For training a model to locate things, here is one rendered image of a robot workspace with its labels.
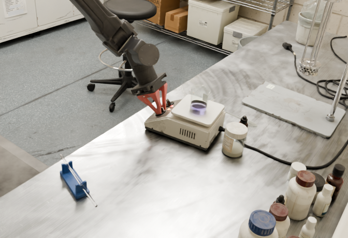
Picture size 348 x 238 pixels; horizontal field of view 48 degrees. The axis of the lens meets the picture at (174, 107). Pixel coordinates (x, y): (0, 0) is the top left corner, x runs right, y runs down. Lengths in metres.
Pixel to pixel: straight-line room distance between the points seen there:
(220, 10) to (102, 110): 1.31
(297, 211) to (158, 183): 0.33
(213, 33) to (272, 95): 2.02
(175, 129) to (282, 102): 0.44
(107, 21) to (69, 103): 1.74
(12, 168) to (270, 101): 1.00
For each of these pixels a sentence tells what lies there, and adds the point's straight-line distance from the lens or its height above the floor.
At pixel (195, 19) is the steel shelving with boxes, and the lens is 3.42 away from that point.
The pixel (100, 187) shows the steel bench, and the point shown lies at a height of 0.75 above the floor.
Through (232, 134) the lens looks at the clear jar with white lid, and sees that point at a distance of 1.03.
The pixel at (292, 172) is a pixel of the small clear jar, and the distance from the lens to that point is 1.03.
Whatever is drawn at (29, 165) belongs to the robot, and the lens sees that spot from 1.64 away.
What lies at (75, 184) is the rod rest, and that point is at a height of 0.79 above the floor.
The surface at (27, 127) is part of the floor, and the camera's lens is 2.50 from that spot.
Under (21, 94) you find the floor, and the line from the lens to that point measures 2.84.
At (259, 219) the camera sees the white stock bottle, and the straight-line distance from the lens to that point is 0.75.
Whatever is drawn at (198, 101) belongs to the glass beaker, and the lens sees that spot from 1.03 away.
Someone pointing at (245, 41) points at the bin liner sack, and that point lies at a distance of 2.84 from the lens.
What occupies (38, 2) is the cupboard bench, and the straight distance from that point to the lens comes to 3.64.
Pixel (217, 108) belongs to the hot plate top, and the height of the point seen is 0.84.
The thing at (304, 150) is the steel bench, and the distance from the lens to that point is 1.18.
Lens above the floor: 1.41
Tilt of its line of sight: 32 degrees down
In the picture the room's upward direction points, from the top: 6 degrees clockwise
